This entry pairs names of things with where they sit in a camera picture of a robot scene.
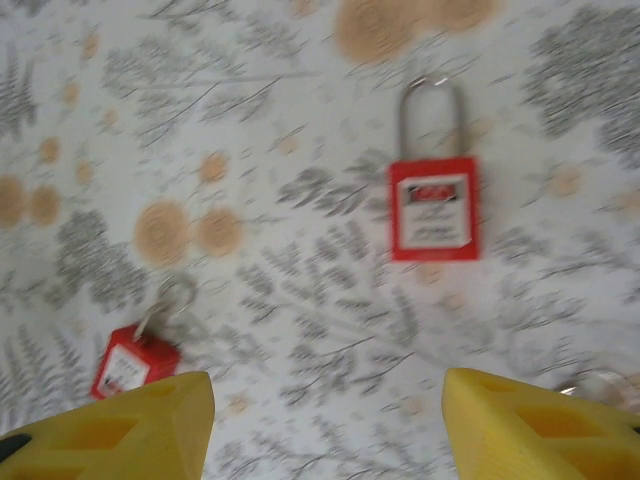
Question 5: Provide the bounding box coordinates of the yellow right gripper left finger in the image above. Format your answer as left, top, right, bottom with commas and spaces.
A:
0, 370, 216, 480

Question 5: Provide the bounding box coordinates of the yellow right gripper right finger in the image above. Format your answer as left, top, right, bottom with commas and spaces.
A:
443, 367, 640, 480

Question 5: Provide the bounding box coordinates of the red padlock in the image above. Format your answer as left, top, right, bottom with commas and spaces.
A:
387, 74, 484, 264
89, 324, 182, 401

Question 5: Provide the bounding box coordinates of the clear glass object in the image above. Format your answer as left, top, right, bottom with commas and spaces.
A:
552, 368, 640, 426

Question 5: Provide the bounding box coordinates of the silver key with ring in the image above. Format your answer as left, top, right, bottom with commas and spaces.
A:
133, 276, 199, 346

